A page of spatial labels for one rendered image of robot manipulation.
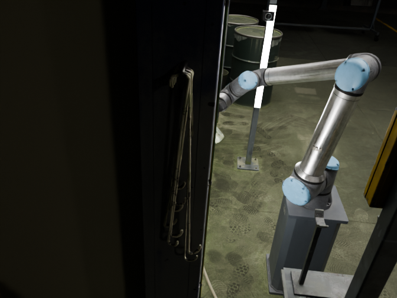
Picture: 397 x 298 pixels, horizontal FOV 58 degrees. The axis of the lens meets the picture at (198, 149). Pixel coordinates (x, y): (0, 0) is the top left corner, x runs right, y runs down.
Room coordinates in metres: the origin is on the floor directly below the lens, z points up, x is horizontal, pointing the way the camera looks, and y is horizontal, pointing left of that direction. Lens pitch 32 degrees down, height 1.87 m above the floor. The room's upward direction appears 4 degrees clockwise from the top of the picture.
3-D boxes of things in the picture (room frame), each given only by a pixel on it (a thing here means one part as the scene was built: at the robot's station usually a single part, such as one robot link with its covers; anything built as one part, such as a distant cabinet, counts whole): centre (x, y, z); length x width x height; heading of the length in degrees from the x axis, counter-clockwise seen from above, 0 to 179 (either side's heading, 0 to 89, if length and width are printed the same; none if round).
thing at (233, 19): (4.97, -0.40, 0.86); 0.54 x 0.54 x 0.01
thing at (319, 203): (1.55, -0.65, 0.69); 0.19 x 0.19 x 0.10
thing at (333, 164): (1.54, -0.64, 0.83); 0.17 x 0.15 x 0.18; 137
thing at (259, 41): (4.35, -0.62, 0.44); 0.59 x 0.58 x 0.89; 11
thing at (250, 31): (4.35, -0.62, 0.86); 0.54 x 0.54 x 0.01
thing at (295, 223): (1.55, -0.65, 0.32); 0.31 x 0.31 x 0.64; 87
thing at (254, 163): (2.82, -0.48, 0.01); 0.20 x 0.20 x 0.01; 87
